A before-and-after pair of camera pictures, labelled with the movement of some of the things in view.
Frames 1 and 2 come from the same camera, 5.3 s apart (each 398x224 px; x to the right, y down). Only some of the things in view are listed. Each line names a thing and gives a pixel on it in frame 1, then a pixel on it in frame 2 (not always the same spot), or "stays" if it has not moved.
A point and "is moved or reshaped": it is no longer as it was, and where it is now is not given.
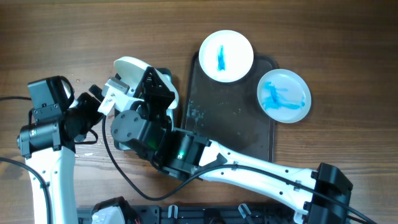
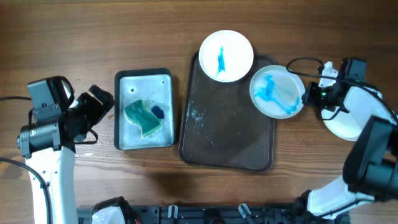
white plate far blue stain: x=226 y=56 stays
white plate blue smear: x=283 y=96 is moved or reshaped
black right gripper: x=150 y=94 to x=308 y=98
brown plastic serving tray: x=229 y=112 stays
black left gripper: x=86 y=99 stays
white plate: x=130 y=70 to x=342 y=124
